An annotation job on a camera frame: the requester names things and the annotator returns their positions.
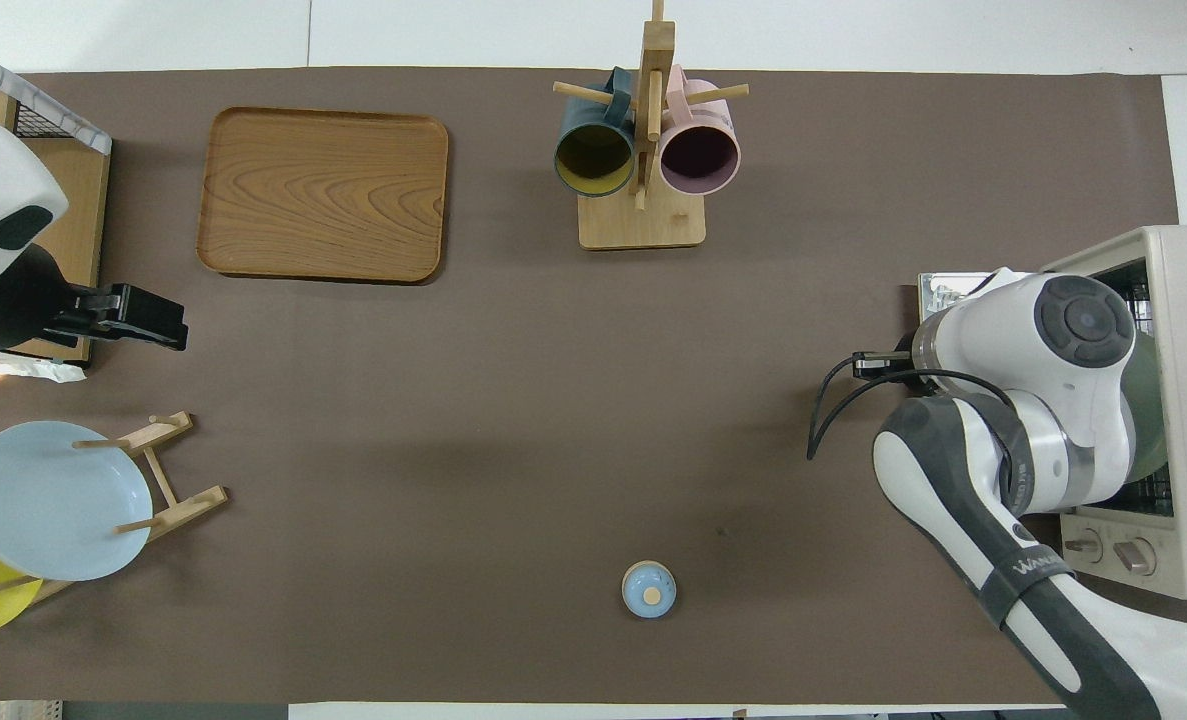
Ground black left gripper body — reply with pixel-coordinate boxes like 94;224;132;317
0;245;72;351

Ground metal oven rack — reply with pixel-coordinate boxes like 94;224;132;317
1113;280;1176;513

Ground dark teal mug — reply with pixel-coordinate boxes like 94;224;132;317
553;68;638;199

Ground small blue call bell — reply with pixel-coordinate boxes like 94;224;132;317
621;560;677;619

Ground light blue plate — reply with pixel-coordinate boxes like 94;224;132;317
0;420;154;583

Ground wooden plate rack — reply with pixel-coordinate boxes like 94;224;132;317
0;410;230;606

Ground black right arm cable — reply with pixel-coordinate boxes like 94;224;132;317
807;349;1016;462

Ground wire basket with wooden shelves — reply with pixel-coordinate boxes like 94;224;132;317
0;38;114;386

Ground brown table mat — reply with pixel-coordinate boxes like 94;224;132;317
0;67;1181;706

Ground wooden tray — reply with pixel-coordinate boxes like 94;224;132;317
196;106;450;286

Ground pale green plate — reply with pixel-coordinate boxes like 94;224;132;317
1118;330;1170;483

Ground pink mug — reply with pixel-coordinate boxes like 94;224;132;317
657;65;743;197

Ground glass oven door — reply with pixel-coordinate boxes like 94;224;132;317
918;271;1014;326

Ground wooden mug tree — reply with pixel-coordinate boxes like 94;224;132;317
551;0;751;251

